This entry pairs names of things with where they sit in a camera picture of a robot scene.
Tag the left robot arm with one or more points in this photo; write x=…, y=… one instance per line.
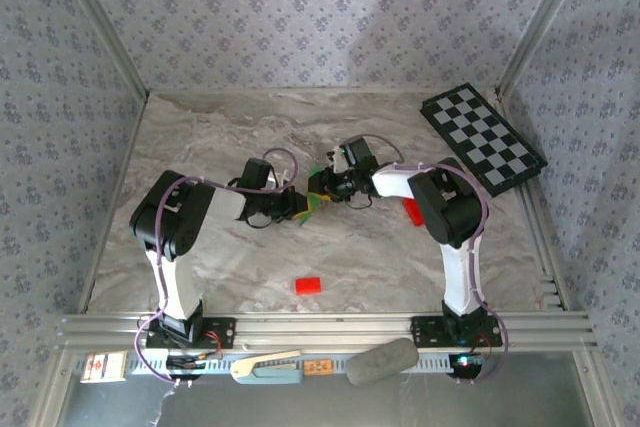
x=177, y=287

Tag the black grey checkerboard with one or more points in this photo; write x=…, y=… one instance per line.
x=482, y=139

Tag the grey felt pouch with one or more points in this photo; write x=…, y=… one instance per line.
x=382, y=362

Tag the aluminium frame rail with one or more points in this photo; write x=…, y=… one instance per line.
x=325, y=332

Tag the orange tag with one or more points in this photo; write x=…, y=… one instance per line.
x=318, y=367

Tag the large red block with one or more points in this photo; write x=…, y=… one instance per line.
x=414, y=212

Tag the small box with red print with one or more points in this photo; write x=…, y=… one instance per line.
x=102, y=367

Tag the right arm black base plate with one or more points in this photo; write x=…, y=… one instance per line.
x=425, y=332

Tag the green paper sheet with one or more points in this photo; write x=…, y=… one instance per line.
x=314, y=204

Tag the blue-grey flat tool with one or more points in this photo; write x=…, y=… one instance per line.
x=275, y=376

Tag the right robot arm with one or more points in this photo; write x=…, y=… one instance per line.
x=460, y=277

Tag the aluminium frame post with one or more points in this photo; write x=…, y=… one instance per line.
x=100, y=22
x=545, y=22

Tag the small red brick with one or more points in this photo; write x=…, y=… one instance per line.
x=308, y=285

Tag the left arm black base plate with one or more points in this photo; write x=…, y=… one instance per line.
x=225, y=333

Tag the beige wooden tool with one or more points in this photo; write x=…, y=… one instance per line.
x=270, y=358

